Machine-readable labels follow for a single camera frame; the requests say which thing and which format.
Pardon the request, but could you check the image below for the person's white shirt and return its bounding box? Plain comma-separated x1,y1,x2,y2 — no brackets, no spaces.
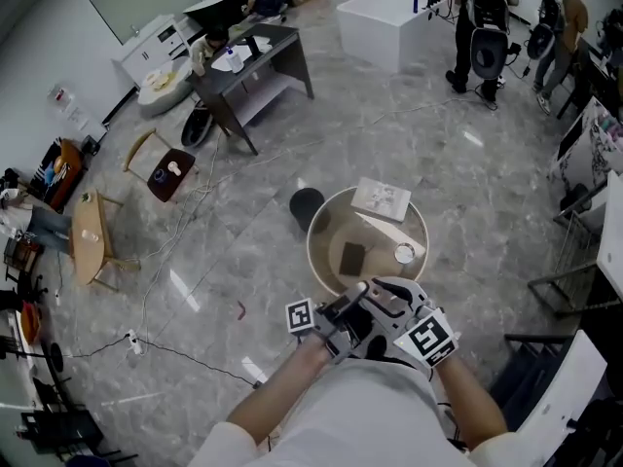
187,357,536,467

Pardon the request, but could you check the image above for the orange sofa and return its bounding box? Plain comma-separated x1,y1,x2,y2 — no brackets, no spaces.
28,137,88,213

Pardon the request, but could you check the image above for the person's left forearm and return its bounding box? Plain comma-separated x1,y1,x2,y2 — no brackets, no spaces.
226,334,335,437

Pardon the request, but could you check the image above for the black round stool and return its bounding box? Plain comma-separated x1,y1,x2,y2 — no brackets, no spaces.
288,187,326,234

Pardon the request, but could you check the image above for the white desk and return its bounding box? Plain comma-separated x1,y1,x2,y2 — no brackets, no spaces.
596,170,623,305
515,328,609,456

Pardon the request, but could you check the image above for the person's right forearm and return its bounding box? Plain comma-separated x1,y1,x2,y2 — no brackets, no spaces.
436,352,511,449

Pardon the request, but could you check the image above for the white counter with sink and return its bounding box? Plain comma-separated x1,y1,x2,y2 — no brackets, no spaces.
335,0,452,75

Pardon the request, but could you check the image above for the white bottle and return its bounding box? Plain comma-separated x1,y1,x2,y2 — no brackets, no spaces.
224,45,244,75

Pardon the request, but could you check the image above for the dark wooden desk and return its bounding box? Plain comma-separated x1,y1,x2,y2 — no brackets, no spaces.
186,22,315,158

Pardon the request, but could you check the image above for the clear plastic bottle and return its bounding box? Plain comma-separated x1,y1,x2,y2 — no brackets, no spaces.
377,287,414,318

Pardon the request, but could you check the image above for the beige photo magazine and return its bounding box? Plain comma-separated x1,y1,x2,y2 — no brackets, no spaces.
349,176,413,223

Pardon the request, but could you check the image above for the oval wooden low table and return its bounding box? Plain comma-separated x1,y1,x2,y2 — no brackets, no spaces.
71,189,142,294

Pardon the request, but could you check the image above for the marble pattern panel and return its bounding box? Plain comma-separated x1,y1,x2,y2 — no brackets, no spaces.
548,95,623,201

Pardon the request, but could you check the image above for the white booklet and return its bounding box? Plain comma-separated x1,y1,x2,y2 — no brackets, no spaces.
358,211,410,248

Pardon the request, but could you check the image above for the white printer machine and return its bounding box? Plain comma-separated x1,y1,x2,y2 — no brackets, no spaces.
110,13,196,90

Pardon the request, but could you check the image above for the wooden chair with dark seat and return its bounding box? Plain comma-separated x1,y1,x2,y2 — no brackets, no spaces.
121,127,200,205

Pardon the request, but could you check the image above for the round glass side table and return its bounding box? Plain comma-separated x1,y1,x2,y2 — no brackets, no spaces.
306,186,430,297

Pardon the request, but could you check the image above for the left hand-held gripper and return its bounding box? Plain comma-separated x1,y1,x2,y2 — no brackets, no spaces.
285,281,377,367

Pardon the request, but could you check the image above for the white power strip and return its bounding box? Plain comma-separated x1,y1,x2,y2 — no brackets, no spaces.
125,328,146,356

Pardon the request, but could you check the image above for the black power cable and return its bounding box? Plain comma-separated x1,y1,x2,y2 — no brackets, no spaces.
62,333,258,388

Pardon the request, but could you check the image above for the black fabric pouch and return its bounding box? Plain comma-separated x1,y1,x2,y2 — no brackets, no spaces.
339,241,366,276

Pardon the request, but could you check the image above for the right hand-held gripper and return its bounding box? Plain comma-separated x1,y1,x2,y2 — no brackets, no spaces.
364,276,462,371

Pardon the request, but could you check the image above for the black bathtub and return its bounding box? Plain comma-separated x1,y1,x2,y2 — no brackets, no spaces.
182,0,254,29

